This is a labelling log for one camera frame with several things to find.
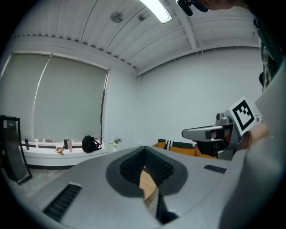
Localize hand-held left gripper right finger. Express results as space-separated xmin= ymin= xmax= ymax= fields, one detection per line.
xmin=144 ymin=146 xmax=244 ymax=229

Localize round ceiling fixture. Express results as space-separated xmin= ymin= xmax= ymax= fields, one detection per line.
xmin=110 ymin=11 xmax=124 ymax=24

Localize person's right forearm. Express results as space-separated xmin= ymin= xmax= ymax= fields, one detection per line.
xmin=243 ymin=122 xmax=270 ymax=148

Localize grey roller blind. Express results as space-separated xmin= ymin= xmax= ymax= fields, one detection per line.
xmin=0 ymin=53 xmax=51 ymax=140
xmin=33 ymin=55 xmax=109 ymax=140

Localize white window ledge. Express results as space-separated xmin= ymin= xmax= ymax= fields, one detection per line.
xmin=20 ymin=143 xmax=110 ymax=167

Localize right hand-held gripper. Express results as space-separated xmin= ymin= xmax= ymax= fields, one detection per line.
xmin=181 ymin=96 xmax=262 ymax=161

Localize window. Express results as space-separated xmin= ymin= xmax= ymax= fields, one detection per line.
xmin=33 ymin=138 xmax=102 ymax=144

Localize person's right hand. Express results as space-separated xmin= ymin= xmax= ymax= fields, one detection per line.
xmin=211 ymin=131 xmax=232 ymax=144

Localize black backpack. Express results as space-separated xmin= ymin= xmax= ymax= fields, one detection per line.
xmin=81 ymin=135 xmax=103 ymax=154

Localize person's dark jacket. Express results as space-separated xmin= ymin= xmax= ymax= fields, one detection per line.
xmin=252 ymin=17 xmax=285 ymax=91

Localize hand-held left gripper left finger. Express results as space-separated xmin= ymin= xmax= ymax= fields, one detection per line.
xmin=29 ymin=146 xmax=163 ymax=229

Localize oval wooden table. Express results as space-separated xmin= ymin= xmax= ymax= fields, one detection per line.
xmin=139 ymin=165 xmax=160 ymax=201

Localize black head camera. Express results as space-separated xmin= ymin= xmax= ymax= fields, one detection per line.
xmin=176 ymin=0 xmax=209 ymax=17

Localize person's head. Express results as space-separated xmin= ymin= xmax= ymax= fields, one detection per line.
xmin=201 ymin=0 xmax=248 ymax=10

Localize white ceiling light bar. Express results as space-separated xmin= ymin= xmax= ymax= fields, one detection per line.
xmin=139 ymin=0 xmax=173 ymax=24

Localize black glass-door cabinet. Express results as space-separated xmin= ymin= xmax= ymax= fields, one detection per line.
xmin=0 ymin=115 xmax=33 ymax=185

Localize white and purple flowers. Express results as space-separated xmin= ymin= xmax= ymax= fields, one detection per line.
xmin=109 ymin=136 xmax=123 ymax=147

